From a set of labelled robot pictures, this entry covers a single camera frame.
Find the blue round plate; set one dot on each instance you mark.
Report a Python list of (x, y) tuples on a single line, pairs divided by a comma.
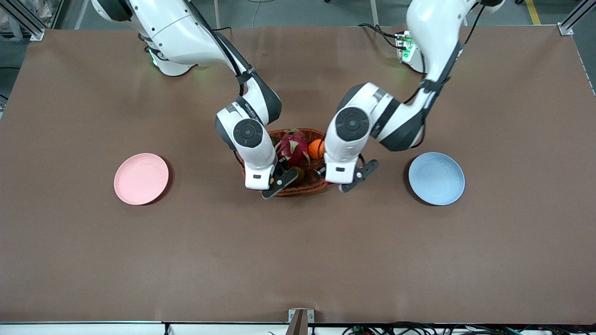
[(436, 179)]

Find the aluminium frame post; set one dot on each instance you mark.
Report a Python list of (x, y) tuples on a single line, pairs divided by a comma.
[(28, 21), (575, 16)]

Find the metal table edge bracket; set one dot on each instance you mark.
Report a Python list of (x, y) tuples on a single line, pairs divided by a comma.
[(300, 321)]

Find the pink round plate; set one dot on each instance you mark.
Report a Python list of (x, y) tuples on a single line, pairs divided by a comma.
[(141, 179)]

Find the brown kiwi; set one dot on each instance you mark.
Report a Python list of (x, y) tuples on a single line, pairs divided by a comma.
[(299, 174)]

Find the brown wicker basket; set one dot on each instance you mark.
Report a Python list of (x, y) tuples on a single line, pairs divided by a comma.
[(307, 187)]

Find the orange mandarin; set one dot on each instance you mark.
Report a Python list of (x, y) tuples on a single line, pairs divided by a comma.
[(315, 149)]

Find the white table edge rail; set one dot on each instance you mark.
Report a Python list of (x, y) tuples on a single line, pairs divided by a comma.
[(93, 328)]

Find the pink dragon fruit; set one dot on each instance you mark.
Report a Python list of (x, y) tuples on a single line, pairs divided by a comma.
[(294, 148)]

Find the brown table cover sheet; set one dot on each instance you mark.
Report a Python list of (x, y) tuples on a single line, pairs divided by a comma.
[(298, 256)]

